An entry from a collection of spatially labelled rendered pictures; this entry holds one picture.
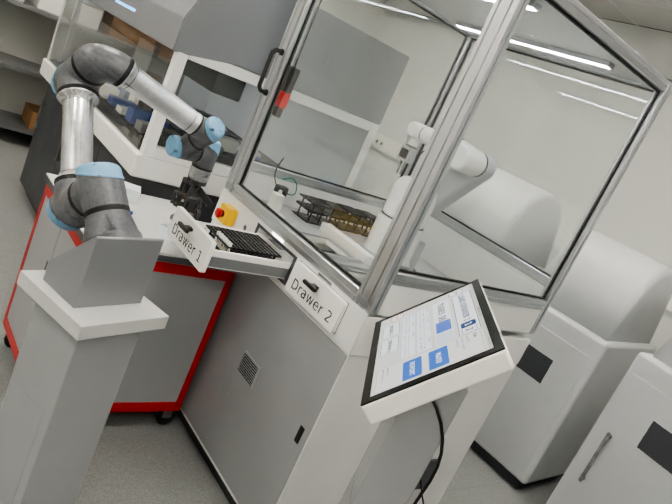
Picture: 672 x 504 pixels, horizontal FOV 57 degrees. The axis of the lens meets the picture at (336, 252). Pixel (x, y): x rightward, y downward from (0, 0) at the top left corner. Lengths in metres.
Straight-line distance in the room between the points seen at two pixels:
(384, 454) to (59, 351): 0.86
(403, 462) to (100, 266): 0.88
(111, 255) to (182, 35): 1.32
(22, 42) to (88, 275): 4.58
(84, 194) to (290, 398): 0.92
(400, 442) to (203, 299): 1.11
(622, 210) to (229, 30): 3.26
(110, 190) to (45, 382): 0.53
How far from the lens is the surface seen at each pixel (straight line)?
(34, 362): 1.84
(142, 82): 1.99
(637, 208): 4.98
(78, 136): 1.93
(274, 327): 2.20
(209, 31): 2.78
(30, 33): 6.09
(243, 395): 2.33
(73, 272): 1.67
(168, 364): 2.49
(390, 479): 1.58
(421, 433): 1.51
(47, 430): 1.84
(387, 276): 1.82
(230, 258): 2.03
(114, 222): 1.67
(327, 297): 1.97
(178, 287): 2.30
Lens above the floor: 1.52
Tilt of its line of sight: 14 degrees down
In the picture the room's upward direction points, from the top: 24 degrees clockwise
